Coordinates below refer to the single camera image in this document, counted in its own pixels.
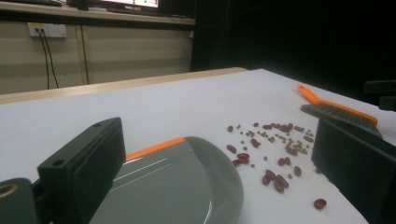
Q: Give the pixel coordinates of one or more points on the wooden table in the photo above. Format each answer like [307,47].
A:
[109,85]

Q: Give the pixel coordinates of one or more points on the computer monitor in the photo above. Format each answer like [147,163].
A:
[130,2]

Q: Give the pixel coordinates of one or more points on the black curtain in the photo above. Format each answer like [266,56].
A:
[295,40]

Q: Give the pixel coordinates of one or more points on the grey dustpan with orange edge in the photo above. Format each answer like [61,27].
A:
[174,186]

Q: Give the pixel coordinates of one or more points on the group of red beans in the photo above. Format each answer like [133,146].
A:
[281,180]

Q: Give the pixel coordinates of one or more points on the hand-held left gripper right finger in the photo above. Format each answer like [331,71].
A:
[358,168]

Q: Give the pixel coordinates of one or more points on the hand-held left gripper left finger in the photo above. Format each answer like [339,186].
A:
[84,161]

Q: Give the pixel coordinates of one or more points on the group of small green beans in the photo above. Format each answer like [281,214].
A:
[291,141]

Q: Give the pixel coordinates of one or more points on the white wall socket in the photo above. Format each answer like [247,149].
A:
[53,30]

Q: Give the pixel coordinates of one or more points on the orange brush with grey bristles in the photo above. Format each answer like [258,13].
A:
[339,112]

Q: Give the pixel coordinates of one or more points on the long desk with dark edge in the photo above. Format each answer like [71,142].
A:
[93,14]

